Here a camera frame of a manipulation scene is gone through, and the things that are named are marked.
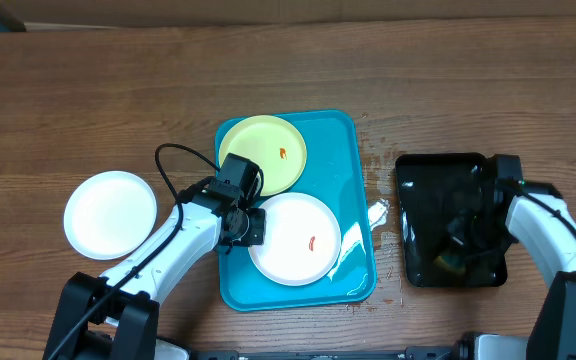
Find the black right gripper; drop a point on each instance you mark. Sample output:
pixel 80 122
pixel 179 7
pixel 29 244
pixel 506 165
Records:
pixel 462 238

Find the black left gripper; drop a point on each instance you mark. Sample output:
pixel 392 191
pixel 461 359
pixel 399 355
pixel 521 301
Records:
pixel 258 234

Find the yellow-green sponge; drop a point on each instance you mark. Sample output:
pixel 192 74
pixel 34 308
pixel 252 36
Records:
pixel 453 263

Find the white plate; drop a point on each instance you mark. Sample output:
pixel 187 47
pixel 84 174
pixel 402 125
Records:
pixel 302 240
pixel 109 215

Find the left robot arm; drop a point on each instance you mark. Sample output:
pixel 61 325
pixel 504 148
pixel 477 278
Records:
pixel 116 315

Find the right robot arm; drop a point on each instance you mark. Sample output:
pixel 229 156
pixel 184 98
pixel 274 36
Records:
pixel 535 216

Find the black water tray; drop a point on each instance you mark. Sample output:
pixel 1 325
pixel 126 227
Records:
pixel 424 183

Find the teal plastic tray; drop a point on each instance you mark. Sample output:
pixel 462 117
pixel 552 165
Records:
pixel 332 174

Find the yellow-green plastic plate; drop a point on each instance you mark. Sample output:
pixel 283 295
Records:
pixel 272 143

